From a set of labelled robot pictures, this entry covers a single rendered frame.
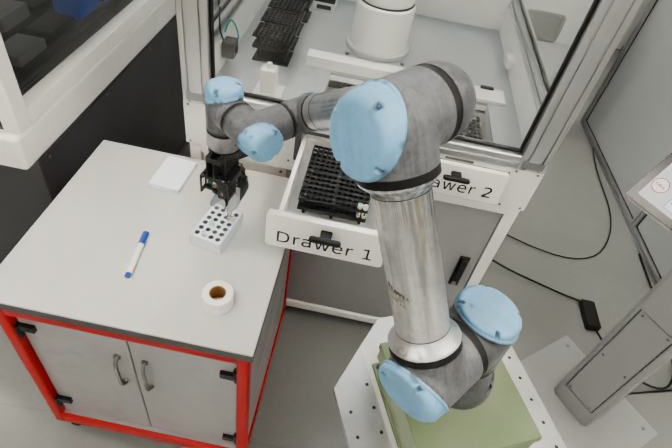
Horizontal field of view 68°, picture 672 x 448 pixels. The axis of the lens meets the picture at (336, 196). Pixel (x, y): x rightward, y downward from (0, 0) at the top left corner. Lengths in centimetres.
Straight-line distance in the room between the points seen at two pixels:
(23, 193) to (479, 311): 136
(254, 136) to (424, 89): 40
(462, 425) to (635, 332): 92
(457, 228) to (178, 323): 89
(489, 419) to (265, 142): 67
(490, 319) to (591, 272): 191
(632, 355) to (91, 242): 162
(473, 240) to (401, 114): 110
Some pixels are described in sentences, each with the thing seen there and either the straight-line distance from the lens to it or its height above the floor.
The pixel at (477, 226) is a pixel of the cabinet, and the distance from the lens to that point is 162.
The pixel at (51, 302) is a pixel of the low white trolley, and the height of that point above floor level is 76.
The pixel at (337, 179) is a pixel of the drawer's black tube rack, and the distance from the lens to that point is 131.
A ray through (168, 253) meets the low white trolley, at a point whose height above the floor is 76.
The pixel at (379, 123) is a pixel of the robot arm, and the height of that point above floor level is 143.
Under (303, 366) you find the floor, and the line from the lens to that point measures 199.
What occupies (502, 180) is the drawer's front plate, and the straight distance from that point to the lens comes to 146.
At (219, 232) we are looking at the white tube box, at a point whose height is 80.
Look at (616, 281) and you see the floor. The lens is 281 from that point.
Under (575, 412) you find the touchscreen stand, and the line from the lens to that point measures 218.
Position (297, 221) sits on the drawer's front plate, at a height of 92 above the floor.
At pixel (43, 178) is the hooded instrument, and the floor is 71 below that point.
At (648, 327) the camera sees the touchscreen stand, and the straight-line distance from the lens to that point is 181.
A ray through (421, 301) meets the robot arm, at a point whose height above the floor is 119.
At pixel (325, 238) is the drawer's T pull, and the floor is 91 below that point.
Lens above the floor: 176
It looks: 43 degrees down
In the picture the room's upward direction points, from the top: 11 degrees clockwise
